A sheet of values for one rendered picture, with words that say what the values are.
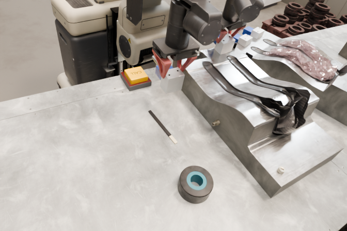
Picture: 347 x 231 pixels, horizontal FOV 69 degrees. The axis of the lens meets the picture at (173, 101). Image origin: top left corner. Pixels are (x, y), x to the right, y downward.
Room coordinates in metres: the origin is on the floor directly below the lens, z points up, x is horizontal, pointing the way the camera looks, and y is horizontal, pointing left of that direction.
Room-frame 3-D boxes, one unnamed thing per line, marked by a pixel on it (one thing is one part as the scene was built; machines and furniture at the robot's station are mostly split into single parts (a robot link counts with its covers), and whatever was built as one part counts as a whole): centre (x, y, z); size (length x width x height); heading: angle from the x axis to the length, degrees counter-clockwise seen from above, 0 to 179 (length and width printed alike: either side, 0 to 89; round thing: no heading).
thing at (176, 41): (0.54, 0.02, 1.06); 0.10 x 0.07 x 0.07; 128
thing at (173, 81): (0.57, 0.04, 0.93); 0.13 x 0.05 x 0.05; 38
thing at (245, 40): (0.99, -0.20, 0.85); 0.13 x 0.05 x 0.05; 55
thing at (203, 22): (0.52, -0.01, 1.15); 0.11 x 0.09 x 0.12; 43
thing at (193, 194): (0.31, -0.09, 0.82); 0.08 x 0.08 x 0.04
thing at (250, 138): (0.60, -0.23, 0.87); 0.50 x 0.26 x 0.14; 38
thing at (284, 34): (3.10, -1.48, 0.20); 1.09 x 0.79 x 0.39; 135
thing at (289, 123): (0.61, -0.23, 0.92); 0.35 x 0.16 x 0.09; 38
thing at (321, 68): (0.88, -0.45, 0.90); 0.26 x 0.18 x 0.08; 55
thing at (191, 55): (0.55, 0.01, 0.99); 0.07 x 0.07 x 0.09; 38
